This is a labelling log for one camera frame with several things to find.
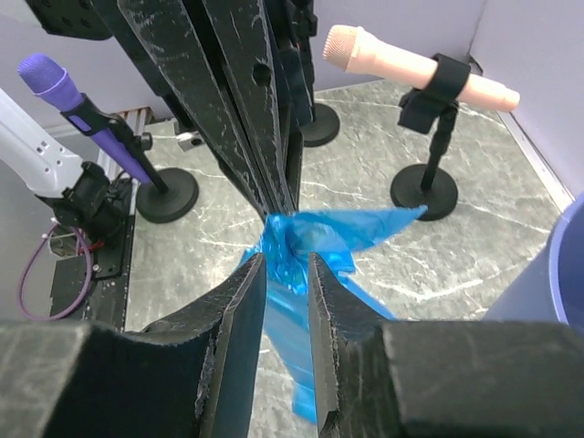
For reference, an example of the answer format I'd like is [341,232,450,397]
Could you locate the beige microphone on stand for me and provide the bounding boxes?
[323,25,520,222]

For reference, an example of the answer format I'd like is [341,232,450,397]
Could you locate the purple clear box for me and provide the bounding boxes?
[175,131,204,151]

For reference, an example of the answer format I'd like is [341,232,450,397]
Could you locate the black microphone on stand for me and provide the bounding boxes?
[287,1,340,148]

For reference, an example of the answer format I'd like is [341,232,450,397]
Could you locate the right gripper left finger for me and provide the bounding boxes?
[1,254,266,437]

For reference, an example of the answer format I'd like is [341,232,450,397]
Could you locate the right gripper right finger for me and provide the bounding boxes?
[308,254,583,437]

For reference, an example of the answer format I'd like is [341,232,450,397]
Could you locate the blue plastic trash bin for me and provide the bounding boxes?
[483,195,584,332]

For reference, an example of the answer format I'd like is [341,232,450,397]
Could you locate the blue trash bag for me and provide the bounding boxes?
[242,205,427,422]

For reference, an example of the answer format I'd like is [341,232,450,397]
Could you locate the purple microphone on stand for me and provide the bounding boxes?
[18,54,199,224]

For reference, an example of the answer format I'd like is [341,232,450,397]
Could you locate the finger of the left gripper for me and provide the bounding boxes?
[203,1,303,213]
[93,1,271,217]

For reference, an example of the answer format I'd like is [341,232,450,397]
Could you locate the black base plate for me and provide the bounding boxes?
[49,215,135,331]

